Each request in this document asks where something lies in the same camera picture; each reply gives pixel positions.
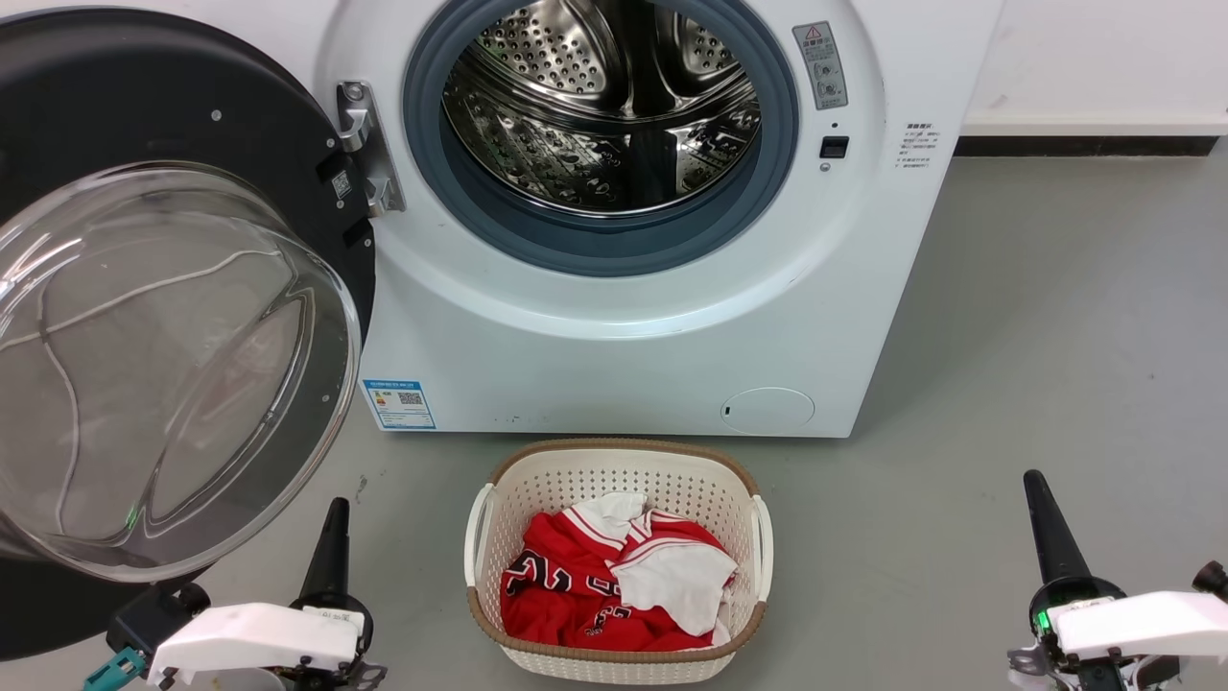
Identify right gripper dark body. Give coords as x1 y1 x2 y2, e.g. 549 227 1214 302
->
1007 574 1183 691

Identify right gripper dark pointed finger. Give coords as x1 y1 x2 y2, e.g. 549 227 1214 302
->
1023 469 1095 584

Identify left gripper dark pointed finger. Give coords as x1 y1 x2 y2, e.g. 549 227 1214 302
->
299 497 352 601

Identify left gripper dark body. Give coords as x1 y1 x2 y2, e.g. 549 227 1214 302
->
283 590 387 691

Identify black round glass washer door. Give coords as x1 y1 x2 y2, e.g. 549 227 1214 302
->
0 8 377 663

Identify white front-load washing machine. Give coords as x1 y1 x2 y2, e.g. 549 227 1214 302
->
192 0 1006 439

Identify metal door hinge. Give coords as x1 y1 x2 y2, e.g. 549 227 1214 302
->
336 82 407 218

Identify blue energy label sticker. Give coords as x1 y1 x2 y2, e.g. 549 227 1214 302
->
362 380 437 431

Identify white woven laundry basket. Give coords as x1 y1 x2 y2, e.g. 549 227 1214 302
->
464 439 774 685

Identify red basketball jersey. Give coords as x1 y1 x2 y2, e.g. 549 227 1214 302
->
500 509 740 652

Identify round white filter cover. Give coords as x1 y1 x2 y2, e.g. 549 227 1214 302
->
720 387 816 435

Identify white garment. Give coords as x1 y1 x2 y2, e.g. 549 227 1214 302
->
566 492 740 646

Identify grey warning sticker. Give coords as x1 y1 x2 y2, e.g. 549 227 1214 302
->
793 21 849 110

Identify stainless steel washer drum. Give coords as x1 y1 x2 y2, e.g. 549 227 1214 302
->
441 0 764 217

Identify teal cable connector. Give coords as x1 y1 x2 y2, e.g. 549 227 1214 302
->
83 646 145 691

